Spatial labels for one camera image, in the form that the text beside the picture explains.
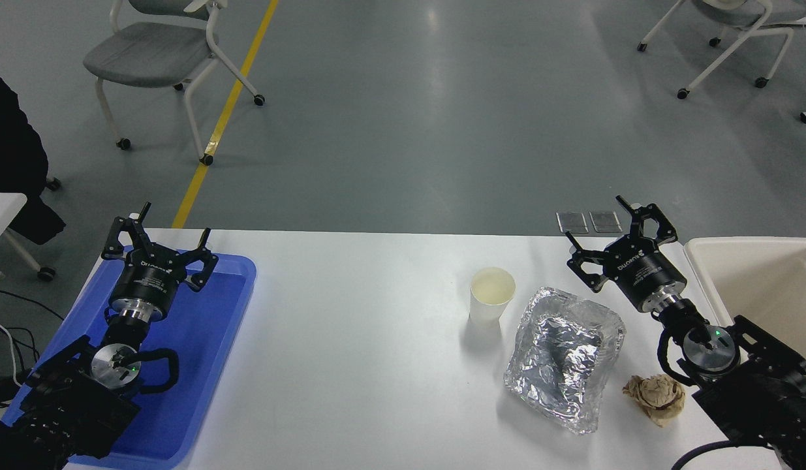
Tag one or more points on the white table with casters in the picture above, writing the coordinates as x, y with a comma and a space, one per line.
1, 212

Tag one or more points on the blue plastic tray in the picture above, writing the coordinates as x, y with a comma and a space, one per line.
200, 339

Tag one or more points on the person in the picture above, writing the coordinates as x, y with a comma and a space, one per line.
11, 150

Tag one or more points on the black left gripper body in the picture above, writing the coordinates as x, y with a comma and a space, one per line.
147, 277

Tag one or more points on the large pale bin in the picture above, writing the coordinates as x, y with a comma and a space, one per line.
755, 281

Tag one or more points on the crumpled silver foil tray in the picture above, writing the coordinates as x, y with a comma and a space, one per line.
559, 359

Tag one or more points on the grey chair with white frame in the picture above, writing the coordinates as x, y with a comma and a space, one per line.
742, 13
148, 55

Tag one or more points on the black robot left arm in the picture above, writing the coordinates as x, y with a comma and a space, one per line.
63, 405

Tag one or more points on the black caster wheel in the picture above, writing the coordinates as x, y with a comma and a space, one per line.
53, 184

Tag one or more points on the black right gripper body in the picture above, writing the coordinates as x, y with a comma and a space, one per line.
644, 271

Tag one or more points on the crumpled tan paper ball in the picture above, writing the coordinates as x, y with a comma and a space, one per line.
657, 395

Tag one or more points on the white paper cup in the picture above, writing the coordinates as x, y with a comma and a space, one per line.
491, 300

